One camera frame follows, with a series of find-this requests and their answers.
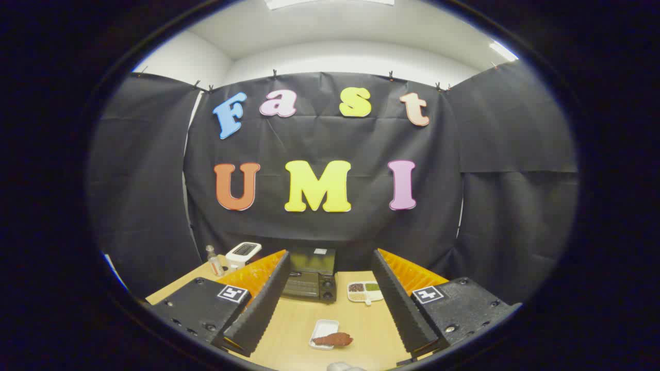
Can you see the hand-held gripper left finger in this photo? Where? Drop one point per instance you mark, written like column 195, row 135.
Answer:
column 260, row 309

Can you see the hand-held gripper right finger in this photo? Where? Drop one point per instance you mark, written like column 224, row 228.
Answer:
column 402, row 309

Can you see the black toaster oven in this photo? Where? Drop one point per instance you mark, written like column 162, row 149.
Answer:
column 309, row 283

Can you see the brown meat piece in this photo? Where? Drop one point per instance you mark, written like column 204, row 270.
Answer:
column 334, row 339

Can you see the white toaster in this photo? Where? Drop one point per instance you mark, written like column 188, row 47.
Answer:
column 242, row 251

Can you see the white divided plate with beans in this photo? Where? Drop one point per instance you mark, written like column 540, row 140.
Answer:
column 362, row 297

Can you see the clear bottle with orange label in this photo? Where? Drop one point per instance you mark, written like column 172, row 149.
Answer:
column 215, row 265

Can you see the white plastic tray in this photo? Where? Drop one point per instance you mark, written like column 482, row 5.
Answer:
column 324, row 327

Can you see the ceiling light panel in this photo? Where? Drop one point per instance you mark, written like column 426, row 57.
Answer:
column 330, row 3
column 503, row 51

